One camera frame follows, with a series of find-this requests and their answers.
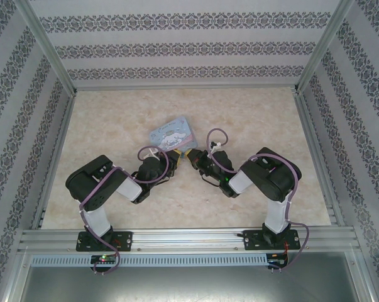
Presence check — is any grey metal shelf panel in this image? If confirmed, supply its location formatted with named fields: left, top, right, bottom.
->
left=18, top=251, right=365, bottom=302

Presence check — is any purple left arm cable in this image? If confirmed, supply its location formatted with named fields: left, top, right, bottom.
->
left=79, top=146, right=170, bottom=274

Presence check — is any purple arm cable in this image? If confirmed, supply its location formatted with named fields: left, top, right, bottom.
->
left=205, top=127, right=310, bottom=272
left=79, top=146, right=170, bottom=274

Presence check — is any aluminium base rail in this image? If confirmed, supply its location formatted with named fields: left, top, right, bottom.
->
left=18, top=225, right=357, bottom=253

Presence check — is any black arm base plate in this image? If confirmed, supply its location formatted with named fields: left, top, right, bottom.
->
left=243, top=229, right=300, bottom=252
left=76, top=230, right=134, bottom=253

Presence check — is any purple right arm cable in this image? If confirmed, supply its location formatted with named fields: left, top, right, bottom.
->
left=205, top=127, right=310, bottom=272

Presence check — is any slotted grey cable duct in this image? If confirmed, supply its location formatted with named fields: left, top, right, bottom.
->
left=30, top=254, right=268, bottom=267

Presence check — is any aluminium table side rail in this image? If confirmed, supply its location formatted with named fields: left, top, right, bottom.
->
left=33, top=90, right=77, bottom=229
left=293, top=89, right=346, bottom=227

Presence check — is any aluminium frame post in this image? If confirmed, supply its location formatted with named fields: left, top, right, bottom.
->
left=17, top=0, right=77, bottom=94
left=293, top=0, right=356, bottom=94

